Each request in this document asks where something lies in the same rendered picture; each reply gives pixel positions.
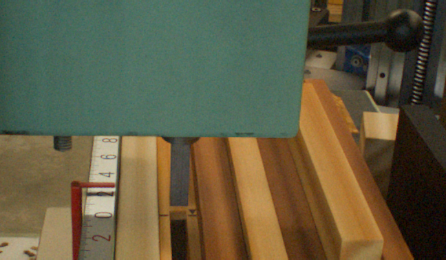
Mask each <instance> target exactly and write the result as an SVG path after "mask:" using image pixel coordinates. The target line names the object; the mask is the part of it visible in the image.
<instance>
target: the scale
mask: <svg viewBox="0 0 446 260"><path fill-rule="evenodd" d="M117 155H118V136H94V147H93V153H92V164H91V170H90V176H89V182H115V187H116V167H117ZM114 199H115V188H88V194H87V205H86V211H85V221H84V228H83V239H82V246H81V251H80V257H79V260H111V253H112V232H113V220H114Z"/></svg>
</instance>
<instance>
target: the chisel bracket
mask: <svg viewBox="0 0 446 260"><path fill-rule="evenodd" d="M310 3H311V0H0V135H26V136H161V138H162V139H164V140H165V141H167V142H168V143H169V144H174V145H190V144H194V143H195V142H196V141H198V140H199V139H200V137H238V138H291V137H295V136H296V134H297V132H298V130H299V119H300V111H301V95H302V87H303V79H304V72H305V68H304V65H305V64H306V49H307V40H308V26H309V18H310Z"/></svg>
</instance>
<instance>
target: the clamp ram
mask: <svg viewBox="0 0 446 260"><path fill-rule="evenodd" d="M385 204H387V207H388V208H389V210H390V212H391V214H392V216H393V218H394V220H395V222H396V225H397V227H398V229H399V231H400V233H401V235H402V237H403V239H404V241H405V243H406V246H407V247H408V248H409V250H410V252H411V254H412V256H413V258H414V260H446V130H445V129H444V128H443V126H442V125H441V123H440V122H439V120H438V118H437V117H436V116H435V115H434V113H433V112H432V110H431V109H430V108H429V107H428V106H426V105H401V106H400V109H399V117H398V123H397V128H396V137H395V143H394V152H393V158H392V168H391V173H390V182H389V188H388V193H387V202H386V203H385Z"/></svg>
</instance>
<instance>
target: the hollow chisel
mask: <svg viewBox="0 0 446 260"><path fill-rule="evenodd" d="M190 155H191V145H174V144H171V166H170V193H169V199H170V206H189V176H190Z"/></svg>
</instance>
